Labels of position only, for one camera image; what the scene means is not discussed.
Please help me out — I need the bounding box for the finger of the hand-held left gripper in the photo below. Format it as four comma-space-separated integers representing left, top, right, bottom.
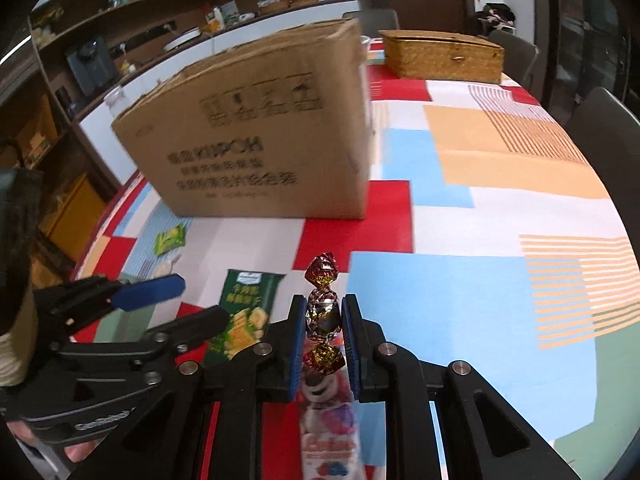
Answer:
49, 306, 231, 362
32, 273, 187, 337

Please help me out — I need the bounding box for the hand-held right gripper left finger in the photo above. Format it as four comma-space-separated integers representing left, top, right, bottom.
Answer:
67, 295, 307, 480

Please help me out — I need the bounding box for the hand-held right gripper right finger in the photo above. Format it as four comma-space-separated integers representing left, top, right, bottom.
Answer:
342, 295, 582, 480

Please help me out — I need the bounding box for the red gold candy string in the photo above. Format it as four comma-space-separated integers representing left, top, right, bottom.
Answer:
303, 252, 347, 376

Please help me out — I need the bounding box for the long green snack packet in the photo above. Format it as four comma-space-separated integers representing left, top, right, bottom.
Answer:
206, 269, 286, 367

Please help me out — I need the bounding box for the brown cardboard box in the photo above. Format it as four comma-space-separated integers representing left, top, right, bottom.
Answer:
110, 17, 374, 220

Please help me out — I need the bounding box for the person's left forearm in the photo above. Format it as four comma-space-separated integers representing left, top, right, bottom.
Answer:
0, 280, 35, 389

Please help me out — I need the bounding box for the person's left hand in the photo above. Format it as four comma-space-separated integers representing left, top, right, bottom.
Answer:
7, 420, 98, 467

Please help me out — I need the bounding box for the small green snack packet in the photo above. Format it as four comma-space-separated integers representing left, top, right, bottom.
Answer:
153, 224, 187, 256

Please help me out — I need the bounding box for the white pink snack packet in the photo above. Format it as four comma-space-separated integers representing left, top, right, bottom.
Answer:
299, 370, 362, 480

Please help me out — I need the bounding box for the yellow bin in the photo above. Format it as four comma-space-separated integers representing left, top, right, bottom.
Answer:
39, 174, 107, 262

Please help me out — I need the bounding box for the dark cloth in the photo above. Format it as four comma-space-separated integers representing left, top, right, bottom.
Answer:
0, 167, 45, 292

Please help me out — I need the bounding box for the colourful patchwork tablecloth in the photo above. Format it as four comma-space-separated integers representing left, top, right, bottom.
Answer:
70, 52, 637, 480

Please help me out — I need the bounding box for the wooden display cabinet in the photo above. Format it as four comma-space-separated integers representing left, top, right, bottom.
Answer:
0, 67, 122, 283

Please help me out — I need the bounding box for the black water dispenser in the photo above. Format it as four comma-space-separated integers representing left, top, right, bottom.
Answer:
64, 39, 120, 97

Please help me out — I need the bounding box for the white round plate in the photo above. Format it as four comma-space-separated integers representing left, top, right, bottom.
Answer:
163, 28, 204, 51

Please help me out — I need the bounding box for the woven wicker basket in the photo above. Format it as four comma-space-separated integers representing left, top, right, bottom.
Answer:
378, 29, 505, 85

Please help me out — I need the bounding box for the dark grey chair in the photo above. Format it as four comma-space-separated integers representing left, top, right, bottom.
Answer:
487, 29, 541, 92
566, 87, 640, 223

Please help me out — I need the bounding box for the black bag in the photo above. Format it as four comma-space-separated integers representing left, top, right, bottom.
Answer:
477, 3, 516, 27

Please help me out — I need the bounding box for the black framed glass door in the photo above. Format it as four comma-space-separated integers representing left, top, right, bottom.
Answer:
529, 0, 640, 128

